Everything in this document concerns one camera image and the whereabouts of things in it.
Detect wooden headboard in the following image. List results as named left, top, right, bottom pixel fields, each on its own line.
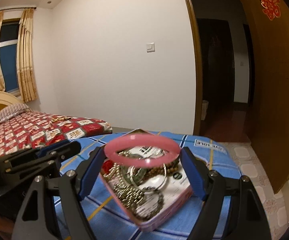
left=0, top=91, right=23, bottom=110

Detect pink bangle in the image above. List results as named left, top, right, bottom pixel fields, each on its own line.
left=104, top=133, right=181, bottom=168

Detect green jade bead bracelet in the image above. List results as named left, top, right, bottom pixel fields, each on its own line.
left=122, top=166, right=148, bottom=186

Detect gold beads on bed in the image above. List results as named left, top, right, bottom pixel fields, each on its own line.
left=51, top=116, right=72, bottom=123

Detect dark stone bead bracelet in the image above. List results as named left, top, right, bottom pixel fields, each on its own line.
left=131, top=186, right=165, bottom=222

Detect white printed paper leaflet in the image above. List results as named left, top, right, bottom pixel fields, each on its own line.
left=119, top=158, right=189, bottom=221

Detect white wall switch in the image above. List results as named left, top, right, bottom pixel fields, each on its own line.
left=146, top=42, right=155, bottom=53

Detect brown wooden bead bracelet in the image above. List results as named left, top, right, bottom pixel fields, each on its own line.
left=144, top=158, right=181, bottom=181

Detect curtain rod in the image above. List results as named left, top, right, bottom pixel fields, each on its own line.
left=0, top=7, right=37, bottom=11

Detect red double happiness decal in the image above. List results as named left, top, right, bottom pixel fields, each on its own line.
left=260, top=0, right=281, bottom=21

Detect striped pillow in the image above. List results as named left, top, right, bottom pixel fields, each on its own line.
left=0, top=103, right=31, bottom=123

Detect window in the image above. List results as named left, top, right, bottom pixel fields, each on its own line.
left=0, top=18, right=20, bottom=92

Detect silver bangle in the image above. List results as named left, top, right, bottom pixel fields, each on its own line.
left=129, top=164, right=167, bottom=192

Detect right beige curtain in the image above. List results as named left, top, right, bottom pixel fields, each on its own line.
left=16, top=8, right=38, bottom=102

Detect blue plaid towel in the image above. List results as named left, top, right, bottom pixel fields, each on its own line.
left=60, top=132, right=241, bottom=239

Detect brown door frame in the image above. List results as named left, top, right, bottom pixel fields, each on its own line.
left=178, top=0, right=240, bottom=136

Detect brown wooden door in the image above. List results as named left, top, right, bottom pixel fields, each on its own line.
left=240, top=0, right=289, bottom=192

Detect red patterned bed quilt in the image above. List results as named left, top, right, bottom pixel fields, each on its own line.
left=0, top=112, right=112, bottom=157

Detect pink tin box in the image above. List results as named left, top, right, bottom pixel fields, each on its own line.
left=99, top=128, right=194, bottom=233

